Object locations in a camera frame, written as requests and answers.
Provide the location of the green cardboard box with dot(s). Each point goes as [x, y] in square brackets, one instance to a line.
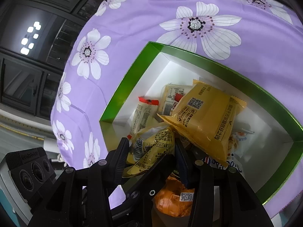
[132, 75]

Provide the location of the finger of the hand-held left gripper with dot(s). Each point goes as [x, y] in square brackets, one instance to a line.
[151, 179]

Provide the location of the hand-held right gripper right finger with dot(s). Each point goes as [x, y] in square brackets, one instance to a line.
[182, 167]

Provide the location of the cream snack packet red edge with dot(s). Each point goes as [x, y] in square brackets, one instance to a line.
[143, 115]

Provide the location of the purple floral blanket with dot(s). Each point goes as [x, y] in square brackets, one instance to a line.
[142, 23]

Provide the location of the orange snack packet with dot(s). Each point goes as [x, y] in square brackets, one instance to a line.
[170, 201]

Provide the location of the yellow crinkled candy packet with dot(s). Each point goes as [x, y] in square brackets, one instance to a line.
[153, 144]

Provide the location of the large yellow snack packet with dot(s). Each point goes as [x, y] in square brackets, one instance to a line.
[206, 123]

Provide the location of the beige snack packet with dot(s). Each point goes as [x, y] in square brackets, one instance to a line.
[175, 91]

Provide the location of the white snack packet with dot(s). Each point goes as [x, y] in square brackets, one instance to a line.
[236, 144]

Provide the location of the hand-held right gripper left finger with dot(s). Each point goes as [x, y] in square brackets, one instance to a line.
[120, 157]

